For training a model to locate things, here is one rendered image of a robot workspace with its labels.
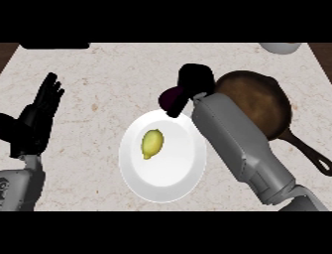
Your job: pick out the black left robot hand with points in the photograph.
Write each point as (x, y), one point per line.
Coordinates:
(36, 116)

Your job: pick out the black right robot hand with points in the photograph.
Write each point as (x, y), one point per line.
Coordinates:
(195, 81)

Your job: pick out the dark purple eggplant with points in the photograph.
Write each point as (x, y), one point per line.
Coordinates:
(169, 97)

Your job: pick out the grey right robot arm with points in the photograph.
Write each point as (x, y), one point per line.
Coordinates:
(244, 150)

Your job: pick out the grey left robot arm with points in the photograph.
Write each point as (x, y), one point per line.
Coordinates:
(14, 188)

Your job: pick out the brown cast iron pan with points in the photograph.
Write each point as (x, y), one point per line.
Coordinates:
(266, 102)

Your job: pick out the white plate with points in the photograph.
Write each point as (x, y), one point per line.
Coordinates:
(163, 157)

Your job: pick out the white bowl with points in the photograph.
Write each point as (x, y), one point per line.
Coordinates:
(281, 47)

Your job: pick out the yellow lemon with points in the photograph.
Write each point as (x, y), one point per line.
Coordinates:
(151, 144)

